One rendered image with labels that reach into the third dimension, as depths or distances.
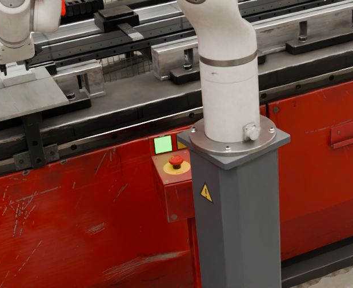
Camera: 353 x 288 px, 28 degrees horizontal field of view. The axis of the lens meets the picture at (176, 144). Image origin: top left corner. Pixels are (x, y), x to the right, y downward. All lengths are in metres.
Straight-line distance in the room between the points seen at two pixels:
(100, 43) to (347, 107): 0.83
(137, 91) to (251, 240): 0.70
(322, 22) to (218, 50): 1.00
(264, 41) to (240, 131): 0.83
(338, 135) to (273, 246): 0.83
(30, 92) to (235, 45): 0.68
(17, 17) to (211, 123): 0.54
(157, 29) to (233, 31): 1.03
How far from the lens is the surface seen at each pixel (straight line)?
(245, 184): 1.53
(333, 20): 2.41
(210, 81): 1.46
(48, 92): 1.89
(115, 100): 2.09
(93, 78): 2.10
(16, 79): 1.97
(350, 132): 2.45
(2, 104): 1.87
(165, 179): 1.85
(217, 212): 1.58
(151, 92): 2.11
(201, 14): 1.36
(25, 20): 1.76
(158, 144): 1.94
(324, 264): 2.72
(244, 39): 1.42
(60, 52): 2.33
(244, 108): 1.48
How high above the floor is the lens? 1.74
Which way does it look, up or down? 29 degrees down
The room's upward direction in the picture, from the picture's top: 6 degrees counter-clockwise
